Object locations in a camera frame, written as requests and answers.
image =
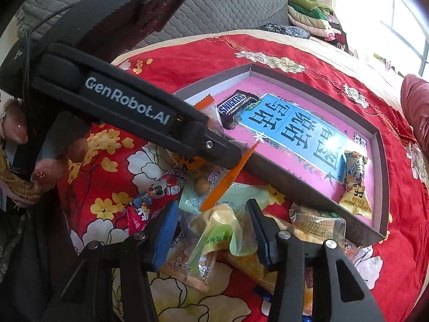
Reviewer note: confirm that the clear brown biscuit packet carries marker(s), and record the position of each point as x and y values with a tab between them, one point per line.
178	265

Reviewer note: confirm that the Snickers chocolate bar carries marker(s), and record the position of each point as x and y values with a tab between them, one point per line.
232	107

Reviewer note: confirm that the beige bed sheet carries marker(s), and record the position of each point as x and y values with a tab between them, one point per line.
339	59

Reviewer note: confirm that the grey quilted sofa cover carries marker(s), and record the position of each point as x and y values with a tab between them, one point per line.
194	17

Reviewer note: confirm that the red lollipop cone packet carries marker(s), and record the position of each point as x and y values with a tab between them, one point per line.
145	207

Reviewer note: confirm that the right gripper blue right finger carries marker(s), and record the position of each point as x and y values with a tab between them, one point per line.
265	229

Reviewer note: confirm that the orange peanut snack bag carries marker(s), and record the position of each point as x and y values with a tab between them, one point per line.
207	179

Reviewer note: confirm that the red floral blanket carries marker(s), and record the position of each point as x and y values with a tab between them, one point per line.
119	165

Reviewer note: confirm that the orange cracker snack packet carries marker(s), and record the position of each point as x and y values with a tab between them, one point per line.
250	266

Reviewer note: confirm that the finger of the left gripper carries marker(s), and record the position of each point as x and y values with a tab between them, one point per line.
106	28
98	92

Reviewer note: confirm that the yellow cartoon snack packet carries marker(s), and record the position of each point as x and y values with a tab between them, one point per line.
355	198

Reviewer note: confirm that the green and yellow candy packet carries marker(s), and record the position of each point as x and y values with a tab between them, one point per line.
225	226

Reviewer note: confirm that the round cake green label packet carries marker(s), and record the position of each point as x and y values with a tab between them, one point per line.
322	225

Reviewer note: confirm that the stack of folded clothes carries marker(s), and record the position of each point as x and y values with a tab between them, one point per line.
319	20

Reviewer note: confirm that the dark patterned cloth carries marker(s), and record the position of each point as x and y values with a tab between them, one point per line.
288	30

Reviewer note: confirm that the grey cardboard tray box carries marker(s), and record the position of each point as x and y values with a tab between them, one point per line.
359	230

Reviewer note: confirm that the pink quilted comforter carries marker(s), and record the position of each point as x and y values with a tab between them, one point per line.
415	105

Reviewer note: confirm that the pink and blue book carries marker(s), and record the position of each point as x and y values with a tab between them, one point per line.
301	134

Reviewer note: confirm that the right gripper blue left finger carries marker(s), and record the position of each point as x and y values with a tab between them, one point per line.
164	231

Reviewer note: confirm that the person's left hand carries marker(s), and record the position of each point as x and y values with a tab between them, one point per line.
37	143

